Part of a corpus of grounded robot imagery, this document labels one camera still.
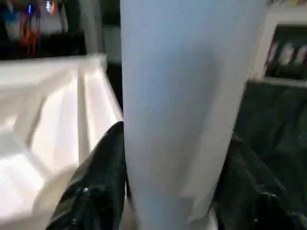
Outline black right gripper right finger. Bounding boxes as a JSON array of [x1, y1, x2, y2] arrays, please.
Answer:
[[211, 134, 307, 230]]

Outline white plastic table leg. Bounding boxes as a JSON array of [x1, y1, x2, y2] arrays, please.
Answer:
[[120, 0, 267, 230]]

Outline black work mat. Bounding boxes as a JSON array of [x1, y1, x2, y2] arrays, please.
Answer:
[[106, 61, 307, 216]]

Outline red cables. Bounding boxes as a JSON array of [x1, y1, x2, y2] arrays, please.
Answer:
[[18, 4, 43, 52]]

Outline white glass-door cabinet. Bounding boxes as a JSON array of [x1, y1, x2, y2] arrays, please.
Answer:
[[252, 4, 307, 88]]

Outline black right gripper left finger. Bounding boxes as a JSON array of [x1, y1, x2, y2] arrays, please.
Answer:
[[46, 121, 128, 230]]

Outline white plastic table top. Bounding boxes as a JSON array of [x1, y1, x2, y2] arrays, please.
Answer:
[[0, 54, 125, 230]]

